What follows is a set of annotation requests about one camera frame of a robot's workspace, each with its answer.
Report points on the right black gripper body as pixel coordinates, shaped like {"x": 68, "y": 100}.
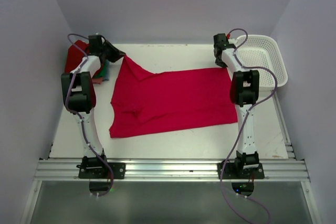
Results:
{"x": 220, "y": 62}

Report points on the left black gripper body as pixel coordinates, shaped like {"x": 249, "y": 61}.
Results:
{"x": 102, "y": 50}

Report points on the pink red t shirt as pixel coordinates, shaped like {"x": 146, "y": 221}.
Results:
{"x": 148, "y": 103}

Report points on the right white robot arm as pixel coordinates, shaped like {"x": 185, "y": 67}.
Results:
{"x": 244, "y": 93}

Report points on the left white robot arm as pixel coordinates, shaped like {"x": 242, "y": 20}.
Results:
{"x": 92, "y": 148}

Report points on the blue folded shirt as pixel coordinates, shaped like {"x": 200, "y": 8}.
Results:
{"x": 106, "y": 75}

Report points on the salmon folded shirt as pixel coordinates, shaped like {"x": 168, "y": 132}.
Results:
{"x": 97, "y": 80}

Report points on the white plastic basket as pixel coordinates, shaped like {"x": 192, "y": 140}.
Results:
{"x": 262, "y": 51}

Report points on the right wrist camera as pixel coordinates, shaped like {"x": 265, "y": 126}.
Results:
{"x": 231, "y": 39}

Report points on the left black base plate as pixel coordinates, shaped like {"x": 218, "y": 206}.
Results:
{"x": 102, "y": 172}

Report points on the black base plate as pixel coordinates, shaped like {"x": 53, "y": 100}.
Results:
{"x": 102, "y": 172}
{"x": 231, "y": 172}

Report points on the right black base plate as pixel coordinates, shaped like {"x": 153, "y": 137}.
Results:
{"x": 231, "y": 172}

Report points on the aluminium mounting rail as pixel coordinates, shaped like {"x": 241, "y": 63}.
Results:
{"x": 172, "y": 170}

